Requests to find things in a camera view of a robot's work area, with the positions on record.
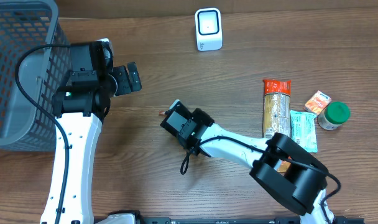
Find spaghetti pack orange ends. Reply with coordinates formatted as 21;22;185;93
262;78;292;174

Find teal tissue pack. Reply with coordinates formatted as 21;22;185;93
290;110;318;153

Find orange tissue pack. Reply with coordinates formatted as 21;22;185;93
304;90;332;115

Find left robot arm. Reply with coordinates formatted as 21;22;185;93
40;62;142;223

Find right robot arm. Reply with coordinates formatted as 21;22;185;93
162;105;334;223

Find white barcode scanner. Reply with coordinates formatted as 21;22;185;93
195;7;223;52

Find grey plastic mesh basket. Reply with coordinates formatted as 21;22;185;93
0;0;71;151

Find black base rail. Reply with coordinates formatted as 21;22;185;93
139;216;366;224

